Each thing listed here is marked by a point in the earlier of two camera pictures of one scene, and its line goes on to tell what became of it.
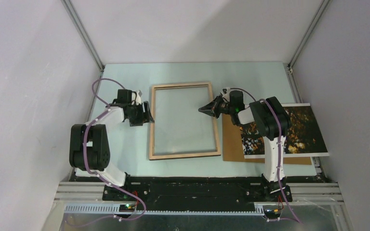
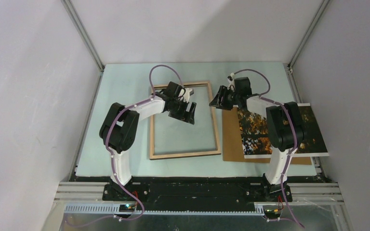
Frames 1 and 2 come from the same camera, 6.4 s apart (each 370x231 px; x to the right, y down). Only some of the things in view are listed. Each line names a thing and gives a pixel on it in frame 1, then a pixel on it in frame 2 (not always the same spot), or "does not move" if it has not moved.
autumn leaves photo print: x=305 y=139 does not move
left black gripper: x=141 y=120 -> x=185 y=116
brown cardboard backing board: x=233 y=147 does not move
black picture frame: x=151 y=135 does not move
